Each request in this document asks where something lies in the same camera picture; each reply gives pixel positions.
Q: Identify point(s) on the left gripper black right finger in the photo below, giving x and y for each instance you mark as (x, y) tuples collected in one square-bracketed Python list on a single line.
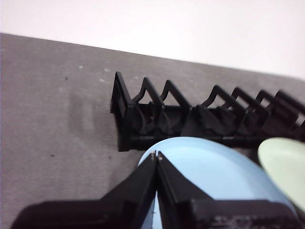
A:
[(190, 210)]

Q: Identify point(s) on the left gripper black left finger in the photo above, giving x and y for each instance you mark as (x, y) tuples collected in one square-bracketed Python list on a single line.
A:
[(114, 210)]

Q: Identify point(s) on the light blue round plate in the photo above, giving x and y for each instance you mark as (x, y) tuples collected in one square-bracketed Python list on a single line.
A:
[(214, 171)]

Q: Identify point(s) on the pale green round plate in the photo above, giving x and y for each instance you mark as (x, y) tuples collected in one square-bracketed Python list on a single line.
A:
[(286, 167)]

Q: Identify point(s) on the black plastic plate rack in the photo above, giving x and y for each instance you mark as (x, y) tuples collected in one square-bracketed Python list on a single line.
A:
[(190, 124)]

